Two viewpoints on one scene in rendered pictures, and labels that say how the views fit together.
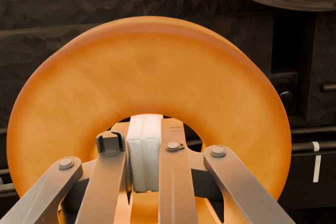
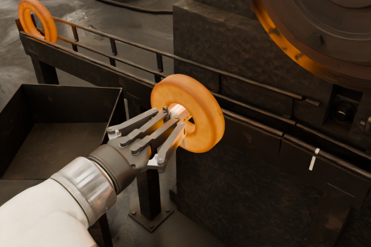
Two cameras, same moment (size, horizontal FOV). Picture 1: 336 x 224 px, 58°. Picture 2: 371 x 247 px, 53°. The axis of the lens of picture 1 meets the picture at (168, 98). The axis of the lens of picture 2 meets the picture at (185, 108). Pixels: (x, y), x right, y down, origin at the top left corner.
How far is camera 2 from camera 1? 0.54 m
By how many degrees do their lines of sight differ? 38
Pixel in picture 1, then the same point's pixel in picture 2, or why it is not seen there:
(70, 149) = (163, 103)
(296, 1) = (317, 70)
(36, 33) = (206, 16)
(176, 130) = (186, 112)
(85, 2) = (240, 2)
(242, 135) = (201, 123)
